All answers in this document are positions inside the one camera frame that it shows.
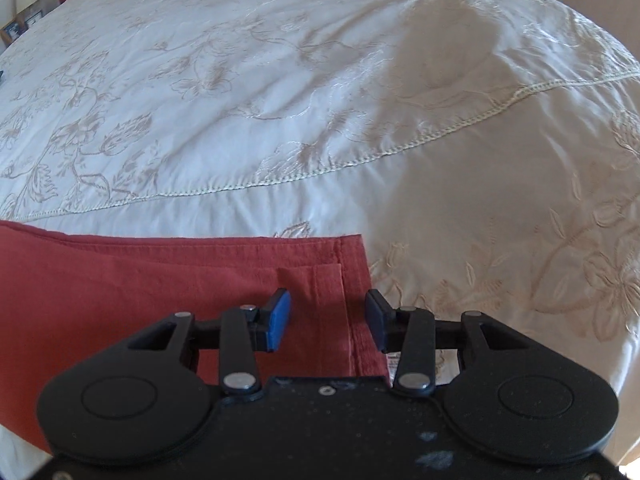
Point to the white embroidered bedspread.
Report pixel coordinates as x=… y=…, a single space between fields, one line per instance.
x=486 y=150

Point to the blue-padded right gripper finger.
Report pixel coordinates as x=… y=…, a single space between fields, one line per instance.
x=388 y=326

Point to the red pants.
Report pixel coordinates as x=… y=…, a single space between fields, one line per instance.
x=66 y=297

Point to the left wooden photo frame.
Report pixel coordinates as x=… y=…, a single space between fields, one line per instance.
x=12 y=31

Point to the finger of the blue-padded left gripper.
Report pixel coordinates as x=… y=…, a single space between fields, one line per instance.
x=266 y=324

